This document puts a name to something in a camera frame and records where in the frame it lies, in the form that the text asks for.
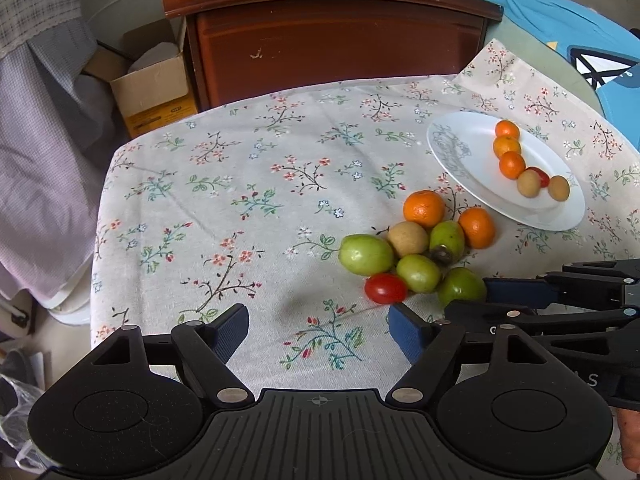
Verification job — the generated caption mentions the purple checked cloth cover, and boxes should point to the purple checked cloth cover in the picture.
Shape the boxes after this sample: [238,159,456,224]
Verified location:
[1,0,115,304]

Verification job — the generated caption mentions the dark wooden cabinet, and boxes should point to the dark wooden cabinet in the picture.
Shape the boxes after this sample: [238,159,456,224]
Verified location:
[163,0,502,110]

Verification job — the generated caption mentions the clear plastic bag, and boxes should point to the clear plastic bag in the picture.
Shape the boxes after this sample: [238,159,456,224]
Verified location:
[1,374,51,474]

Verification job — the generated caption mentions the floral tablecloth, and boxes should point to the floral tablecloth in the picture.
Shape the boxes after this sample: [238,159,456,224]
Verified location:
[91,41,639,391]

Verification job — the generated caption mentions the lone orange tangerine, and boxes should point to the lone orange tangerine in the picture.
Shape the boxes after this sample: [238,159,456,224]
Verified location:
[492,136,522,158]

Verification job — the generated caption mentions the open brown cardboard box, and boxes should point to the open brown cardboard box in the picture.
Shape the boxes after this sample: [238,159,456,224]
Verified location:
[84,18,198,139]

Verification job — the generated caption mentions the white ceramic plate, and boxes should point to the white ceramic plate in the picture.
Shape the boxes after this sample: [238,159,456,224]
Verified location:
[426,112,587,231]

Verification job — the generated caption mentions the red cherry tomato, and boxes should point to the red cherry tomato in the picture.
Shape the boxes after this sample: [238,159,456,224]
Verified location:
[363,273,408,304]
[527,166,550,188]

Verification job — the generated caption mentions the brown kiwi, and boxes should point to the brown kiwi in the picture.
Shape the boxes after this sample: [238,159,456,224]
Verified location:
[547,176,570,203]
[516,169,541,198]

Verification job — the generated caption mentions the blue fabric item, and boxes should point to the blue fabric item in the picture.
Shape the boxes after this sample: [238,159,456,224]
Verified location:
[485,0,639,146]

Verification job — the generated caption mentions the person's right hand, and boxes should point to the person's right hand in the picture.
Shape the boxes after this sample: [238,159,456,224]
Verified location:
[616,408,640,474]

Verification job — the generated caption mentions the tan kiwi in pile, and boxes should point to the tan kiwi in pile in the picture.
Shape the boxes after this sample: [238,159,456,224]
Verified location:
[387,221,430,258]

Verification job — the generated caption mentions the small green fruit centre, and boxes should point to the small green fruit centre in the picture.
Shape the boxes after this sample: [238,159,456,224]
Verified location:
[396,255,442,294]

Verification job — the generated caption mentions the green fruit with stem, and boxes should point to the green fruit with stem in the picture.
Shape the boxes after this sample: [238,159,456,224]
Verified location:
[428,220,465,266]

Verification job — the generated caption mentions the large green fruit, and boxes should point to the large green fruit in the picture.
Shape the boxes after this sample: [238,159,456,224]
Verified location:
[338,234,395,276]

